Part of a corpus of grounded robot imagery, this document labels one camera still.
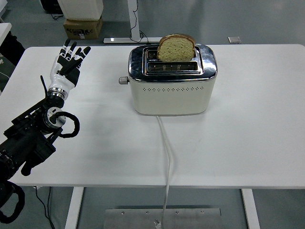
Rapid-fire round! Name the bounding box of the brown bread slice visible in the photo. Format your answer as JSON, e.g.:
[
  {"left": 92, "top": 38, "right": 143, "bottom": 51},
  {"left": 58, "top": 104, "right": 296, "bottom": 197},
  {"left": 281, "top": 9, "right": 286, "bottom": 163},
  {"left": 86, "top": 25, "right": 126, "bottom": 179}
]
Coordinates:
[{"left": 156, "top": 33, "right": 196, "bottom": 62}]

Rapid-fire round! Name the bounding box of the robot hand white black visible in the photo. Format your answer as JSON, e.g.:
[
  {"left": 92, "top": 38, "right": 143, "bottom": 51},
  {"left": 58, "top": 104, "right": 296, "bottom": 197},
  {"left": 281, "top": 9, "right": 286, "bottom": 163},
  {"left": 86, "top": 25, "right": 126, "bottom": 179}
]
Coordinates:
[{"left": 48, "top": 38, "right": 92, "bottom": 95}]

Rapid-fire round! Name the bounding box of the white toaster power cord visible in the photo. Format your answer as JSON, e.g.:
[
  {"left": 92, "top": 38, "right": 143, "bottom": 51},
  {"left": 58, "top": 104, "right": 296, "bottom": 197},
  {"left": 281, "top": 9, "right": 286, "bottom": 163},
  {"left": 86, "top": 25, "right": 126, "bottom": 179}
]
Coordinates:
[{"left": 153, "top": 115, "right": 173, "bottom": 227}]

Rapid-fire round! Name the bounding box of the black cable on desk leg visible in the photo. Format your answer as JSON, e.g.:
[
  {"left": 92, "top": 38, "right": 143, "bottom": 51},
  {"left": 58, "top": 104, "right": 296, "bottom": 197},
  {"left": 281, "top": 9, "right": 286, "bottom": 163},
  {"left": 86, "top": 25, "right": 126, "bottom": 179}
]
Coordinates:
[{"left": 130, "top": 0, "right": 150, "bottom": 43}]

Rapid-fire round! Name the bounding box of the cream toaster chrome top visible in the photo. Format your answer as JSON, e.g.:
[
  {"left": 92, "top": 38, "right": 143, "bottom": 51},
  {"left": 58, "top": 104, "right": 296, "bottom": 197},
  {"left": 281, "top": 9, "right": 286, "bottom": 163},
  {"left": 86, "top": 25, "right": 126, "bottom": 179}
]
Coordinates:
[{"left": 118, "top": 43, "right": 217, "bottom": 117}]

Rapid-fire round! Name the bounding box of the white side table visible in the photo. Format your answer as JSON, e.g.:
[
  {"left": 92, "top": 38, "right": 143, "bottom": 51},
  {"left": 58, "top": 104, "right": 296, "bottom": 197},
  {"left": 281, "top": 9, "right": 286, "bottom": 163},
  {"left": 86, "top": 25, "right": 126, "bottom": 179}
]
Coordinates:
[{"left": 0, "top": 22, "right": 12, "bottom": 50}]

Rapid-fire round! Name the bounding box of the white table leg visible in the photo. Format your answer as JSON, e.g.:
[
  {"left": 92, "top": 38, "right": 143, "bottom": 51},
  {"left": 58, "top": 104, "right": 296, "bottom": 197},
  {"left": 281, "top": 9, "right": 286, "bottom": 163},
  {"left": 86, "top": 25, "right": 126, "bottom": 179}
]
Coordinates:
[
  {"left": 64, "top": 187, "right": 85, "bottom": 229},
  {"left": 240, "top": 188, "right": 261, "bottom": 229}
]

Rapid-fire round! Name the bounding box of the white appliance housing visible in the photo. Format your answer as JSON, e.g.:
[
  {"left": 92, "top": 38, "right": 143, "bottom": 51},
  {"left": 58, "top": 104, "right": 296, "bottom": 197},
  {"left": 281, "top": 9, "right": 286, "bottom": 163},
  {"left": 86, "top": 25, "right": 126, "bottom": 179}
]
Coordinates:
[{"left": 58, "top": 0, "right": 104, "bottom": 20}]

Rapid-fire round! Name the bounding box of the black case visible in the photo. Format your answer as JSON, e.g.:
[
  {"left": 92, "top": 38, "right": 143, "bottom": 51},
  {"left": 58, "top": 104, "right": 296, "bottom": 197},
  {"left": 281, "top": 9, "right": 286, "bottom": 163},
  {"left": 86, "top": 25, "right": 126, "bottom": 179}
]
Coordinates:
[{"left": 40, "top": 0, "right": 63, "bottom": 14}]

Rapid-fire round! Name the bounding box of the white desk leg with foot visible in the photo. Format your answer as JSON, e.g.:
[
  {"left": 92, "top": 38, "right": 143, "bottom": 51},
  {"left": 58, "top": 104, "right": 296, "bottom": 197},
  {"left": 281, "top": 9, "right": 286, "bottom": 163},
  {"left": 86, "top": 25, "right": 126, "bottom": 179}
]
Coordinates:
[{"left": 103, "top": 0, "right": 165, "bottom": 44}]

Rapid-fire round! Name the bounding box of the black cable under table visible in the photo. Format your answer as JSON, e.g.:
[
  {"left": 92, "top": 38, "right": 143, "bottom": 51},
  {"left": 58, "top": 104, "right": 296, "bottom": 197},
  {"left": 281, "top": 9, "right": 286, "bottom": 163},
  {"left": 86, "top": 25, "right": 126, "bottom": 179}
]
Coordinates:
[{"left": 35, "top": 186, "right": 56, "bottom": 229}]

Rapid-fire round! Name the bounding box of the brown cardboard box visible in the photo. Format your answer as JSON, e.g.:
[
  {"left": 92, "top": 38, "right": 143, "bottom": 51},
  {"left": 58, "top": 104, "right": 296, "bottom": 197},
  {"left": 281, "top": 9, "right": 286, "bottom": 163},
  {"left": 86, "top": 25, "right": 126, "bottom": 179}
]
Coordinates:
[{"left": 63, "top": 16, "right": 103, "bottom": 40}]

